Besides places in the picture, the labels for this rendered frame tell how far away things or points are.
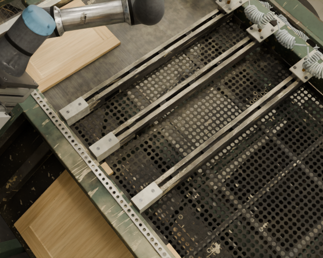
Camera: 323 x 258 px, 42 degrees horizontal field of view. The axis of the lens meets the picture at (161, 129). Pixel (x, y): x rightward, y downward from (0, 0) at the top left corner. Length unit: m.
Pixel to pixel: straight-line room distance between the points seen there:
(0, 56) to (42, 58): 0.66
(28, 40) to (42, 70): 0.63
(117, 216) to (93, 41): 0.93
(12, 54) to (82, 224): 0.95
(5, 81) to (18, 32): 0.18
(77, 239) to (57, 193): 0.25
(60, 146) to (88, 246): 0.53
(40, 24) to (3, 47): 0.15
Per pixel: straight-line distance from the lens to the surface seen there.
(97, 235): 2.09
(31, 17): 1.52
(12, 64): 1.56
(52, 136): 1.93
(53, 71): 2.14
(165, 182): 1.83
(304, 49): 2.25
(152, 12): 1.53
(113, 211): 1.78
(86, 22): 1.65
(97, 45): 2.20
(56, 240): 2.22
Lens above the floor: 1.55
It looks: 11 degrees down
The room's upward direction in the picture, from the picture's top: 44 degrees clockwise
